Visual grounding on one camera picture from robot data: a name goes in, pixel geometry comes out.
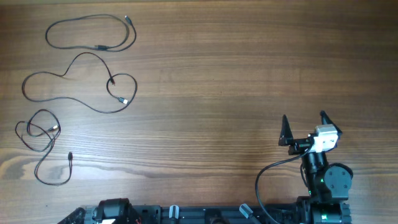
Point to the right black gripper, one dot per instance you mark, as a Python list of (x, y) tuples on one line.
[(286, 139)]

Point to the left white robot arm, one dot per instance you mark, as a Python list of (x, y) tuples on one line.
[(114, 211)]

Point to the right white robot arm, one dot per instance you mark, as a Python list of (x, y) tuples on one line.
[(328, 184)]

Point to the black mounting rail base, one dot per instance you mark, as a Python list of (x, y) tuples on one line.
[(276, 213)]

